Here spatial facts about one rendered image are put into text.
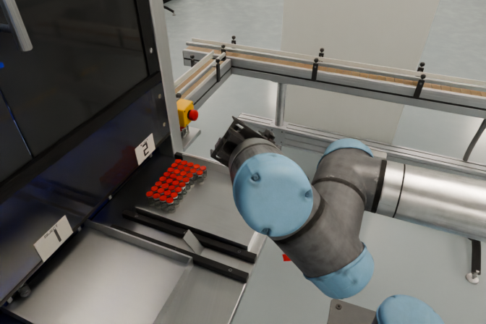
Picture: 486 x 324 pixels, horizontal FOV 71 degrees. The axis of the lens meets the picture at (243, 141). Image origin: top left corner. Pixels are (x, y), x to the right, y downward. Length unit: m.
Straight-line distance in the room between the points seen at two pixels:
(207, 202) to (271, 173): 0.72
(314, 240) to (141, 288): 0.59
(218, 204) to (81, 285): 0.40
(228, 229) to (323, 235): 0.61
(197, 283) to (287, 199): 0.58
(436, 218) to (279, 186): 0.23
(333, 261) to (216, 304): 0.50
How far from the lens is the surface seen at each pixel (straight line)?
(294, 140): 1.94
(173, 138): 1.16
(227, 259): 0.91
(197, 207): 1.02
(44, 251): 0.87
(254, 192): 0.32
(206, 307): 0.85
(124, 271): 0.93
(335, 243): 0.39
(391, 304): 0.75
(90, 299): 0.92
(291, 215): 0.33
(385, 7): 2.19
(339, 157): 0.49
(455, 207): 0.48
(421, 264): 2.18
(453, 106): 1.73
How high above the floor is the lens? 1.63
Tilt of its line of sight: 37 degrees down
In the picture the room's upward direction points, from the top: straight up
